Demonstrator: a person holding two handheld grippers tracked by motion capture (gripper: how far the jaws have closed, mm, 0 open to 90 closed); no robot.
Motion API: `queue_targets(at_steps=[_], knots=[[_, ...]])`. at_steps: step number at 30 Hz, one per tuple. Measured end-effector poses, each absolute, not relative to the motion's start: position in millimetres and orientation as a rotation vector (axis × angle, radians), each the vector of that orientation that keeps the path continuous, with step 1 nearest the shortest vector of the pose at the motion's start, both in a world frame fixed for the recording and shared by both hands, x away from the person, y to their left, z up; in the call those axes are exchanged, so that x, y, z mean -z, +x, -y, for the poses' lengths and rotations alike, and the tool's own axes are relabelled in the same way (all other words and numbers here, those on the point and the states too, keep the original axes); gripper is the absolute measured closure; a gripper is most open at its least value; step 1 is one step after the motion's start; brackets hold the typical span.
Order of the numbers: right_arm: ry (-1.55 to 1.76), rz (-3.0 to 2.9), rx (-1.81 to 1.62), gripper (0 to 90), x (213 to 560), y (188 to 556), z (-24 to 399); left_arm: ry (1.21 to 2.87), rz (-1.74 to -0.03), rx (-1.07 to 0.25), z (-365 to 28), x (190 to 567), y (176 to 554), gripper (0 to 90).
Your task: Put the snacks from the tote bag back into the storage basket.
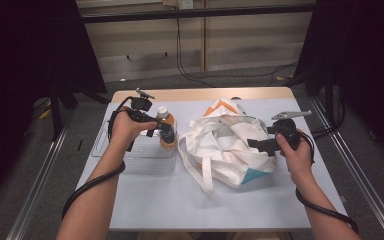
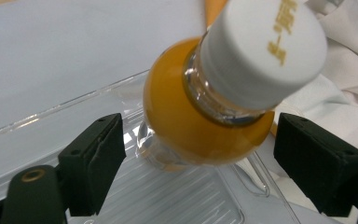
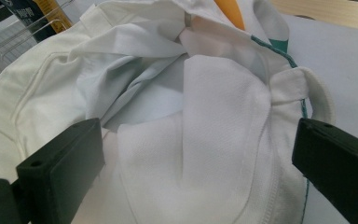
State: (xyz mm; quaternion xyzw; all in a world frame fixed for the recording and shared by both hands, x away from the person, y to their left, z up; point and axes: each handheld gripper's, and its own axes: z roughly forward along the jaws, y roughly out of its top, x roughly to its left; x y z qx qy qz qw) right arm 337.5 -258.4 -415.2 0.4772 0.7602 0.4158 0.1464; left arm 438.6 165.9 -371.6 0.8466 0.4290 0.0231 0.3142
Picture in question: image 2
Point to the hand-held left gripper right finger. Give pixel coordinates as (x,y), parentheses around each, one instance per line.
(320,168)

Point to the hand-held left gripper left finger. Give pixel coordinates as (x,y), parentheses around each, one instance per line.
(90,168)

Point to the white printed tote bag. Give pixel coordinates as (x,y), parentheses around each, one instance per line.
(348,93)

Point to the clear plastic tray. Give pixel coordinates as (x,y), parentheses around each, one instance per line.
(167,199)

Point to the orange bottle with white cap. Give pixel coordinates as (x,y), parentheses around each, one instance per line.
(180,118)

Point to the light blue table mat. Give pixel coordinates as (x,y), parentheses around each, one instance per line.
(59,56)

